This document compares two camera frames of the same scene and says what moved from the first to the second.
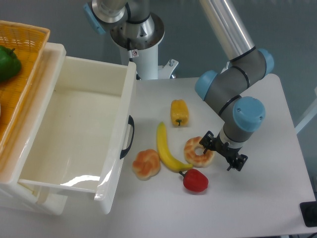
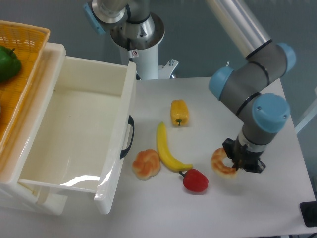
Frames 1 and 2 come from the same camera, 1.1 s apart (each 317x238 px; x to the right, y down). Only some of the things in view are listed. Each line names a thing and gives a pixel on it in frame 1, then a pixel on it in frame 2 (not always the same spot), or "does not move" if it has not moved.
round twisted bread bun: x=146 y=164 does not move
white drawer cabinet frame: x=15 y=193 does not move
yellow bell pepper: x=179 y=112 does not move
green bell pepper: x=10 y=63 does not move
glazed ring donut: x=199 y=161 -> x=218 y=165
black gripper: x=209 y=142 -> x=243 y=158
